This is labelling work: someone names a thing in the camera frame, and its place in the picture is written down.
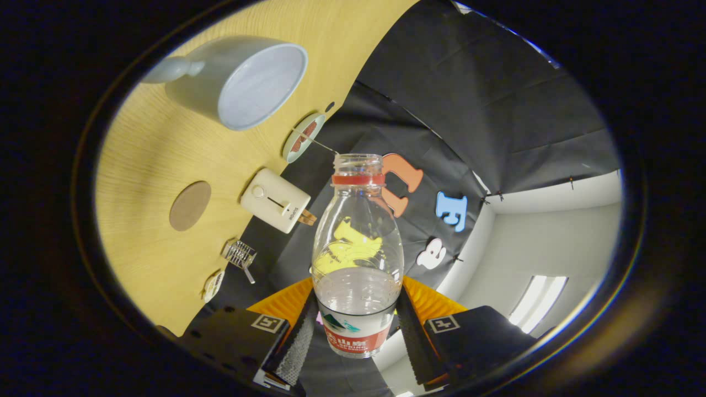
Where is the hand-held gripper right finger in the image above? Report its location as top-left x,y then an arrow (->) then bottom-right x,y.
395,276 -> 558,393

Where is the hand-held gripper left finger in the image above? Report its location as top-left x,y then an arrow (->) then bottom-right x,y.
157,277 -> 319,393

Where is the clear plastic juice bottle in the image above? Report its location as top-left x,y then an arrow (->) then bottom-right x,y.
312,153 -> 405,359

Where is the round brown coaster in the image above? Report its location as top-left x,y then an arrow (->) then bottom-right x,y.
169,181 -> 212,232

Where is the white ceramic cup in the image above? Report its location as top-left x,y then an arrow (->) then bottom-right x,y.
142,36 -> 308,132

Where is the white divided seasoning tray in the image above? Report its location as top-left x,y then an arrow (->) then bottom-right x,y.
202,269 -> 226,304

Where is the white toaster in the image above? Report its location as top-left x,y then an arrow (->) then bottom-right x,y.
240,168 -> 311,234

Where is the pale green plate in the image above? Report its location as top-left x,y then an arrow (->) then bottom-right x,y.
282,112 -> 326,164

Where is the wooden table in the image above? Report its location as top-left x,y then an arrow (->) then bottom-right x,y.
95,0 -> 420,337

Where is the metal wire basket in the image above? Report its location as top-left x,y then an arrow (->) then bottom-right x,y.
222,238 -> 258,270

